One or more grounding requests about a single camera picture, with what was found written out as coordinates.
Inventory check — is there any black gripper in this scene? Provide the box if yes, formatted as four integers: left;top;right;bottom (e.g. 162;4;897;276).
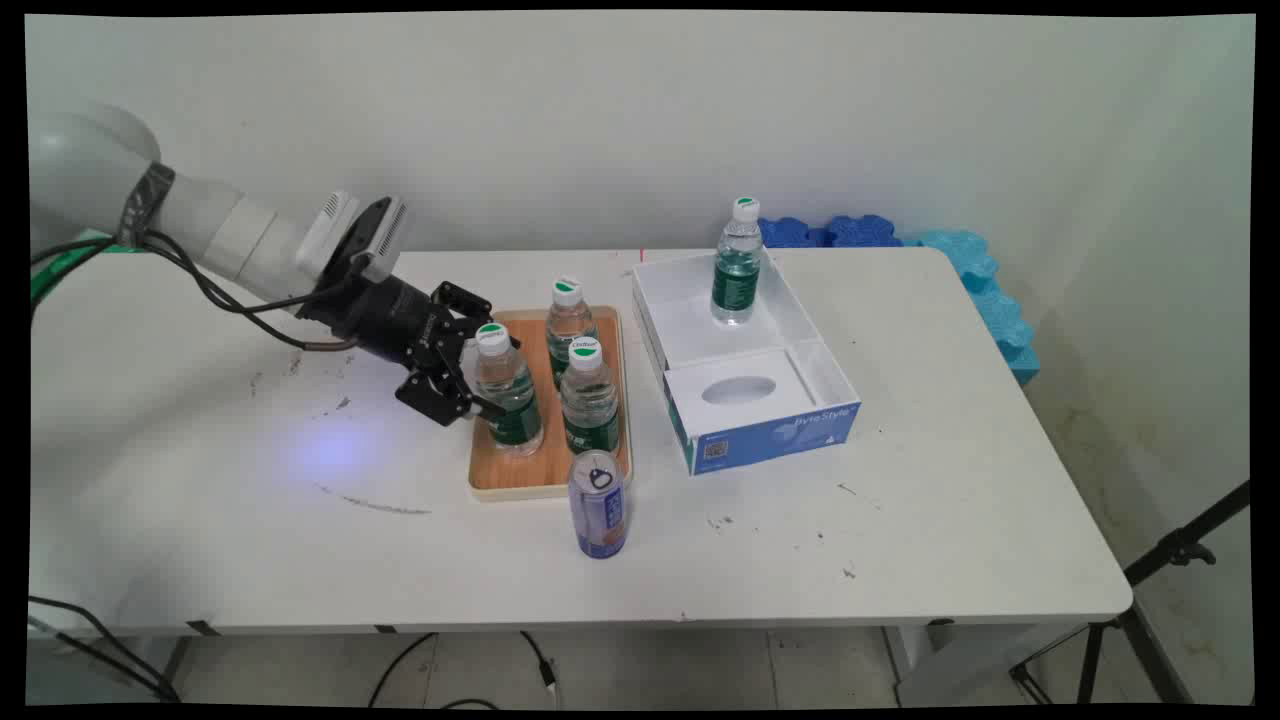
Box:
296;274;522;427

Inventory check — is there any clear water bottle green label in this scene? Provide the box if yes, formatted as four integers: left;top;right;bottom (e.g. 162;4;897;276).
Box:
559;337;622;457
472;322;547;459
710;197;767;327
545;277;602;389

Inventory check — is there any wooden tray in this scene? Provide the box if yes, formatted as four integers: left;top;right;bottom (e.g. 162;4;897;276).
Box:
466;305;634;503

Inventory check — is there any purple drink can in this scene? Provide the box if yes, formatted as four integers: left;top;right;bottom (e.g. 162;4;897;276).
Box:
567;449;630;560

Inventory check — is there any blue and white cardboard box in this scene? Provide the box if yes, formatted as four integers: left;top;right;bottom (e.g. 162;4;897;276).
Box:
630;249;863;478

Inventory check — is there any dark blue foam block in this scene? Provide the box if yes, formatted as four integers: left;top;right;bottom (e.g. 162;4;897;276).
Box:
757;215;829;250
824;214;906;250

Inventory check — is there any green flat strip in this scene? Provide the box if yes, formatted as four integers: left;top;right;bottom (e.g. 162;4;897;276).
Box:
29;236;136;304

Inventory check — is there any light blue foam block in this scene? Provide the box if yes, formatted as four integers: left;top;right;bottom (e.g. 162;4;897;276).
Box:
903;229;1002;293
965;278;1042;388

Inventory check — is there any white table leg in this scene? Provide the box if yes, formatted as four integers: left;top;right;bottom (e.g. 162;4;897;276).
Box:
882;622;1096;709

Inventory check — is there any black tripod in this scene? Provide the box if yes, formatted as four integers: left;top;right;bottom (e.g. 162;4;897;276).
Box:
1008;480;1253;705

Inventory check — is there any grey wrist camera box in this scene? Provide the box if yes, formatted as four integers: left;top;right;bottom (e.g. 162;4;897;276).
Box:
298;191;410;287

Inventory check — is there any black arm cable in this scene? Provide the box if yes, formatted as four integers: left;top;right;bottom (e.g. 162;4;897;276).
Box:
29;229;359;352

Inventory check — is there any black cable with plug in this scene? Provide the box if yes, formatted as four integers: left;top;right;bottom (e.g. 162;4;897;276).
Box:
366;630;559;709

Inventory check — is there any black floor cable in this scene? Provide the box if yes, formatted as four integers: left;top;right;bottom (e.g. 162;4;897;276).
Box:
28;596;184;703

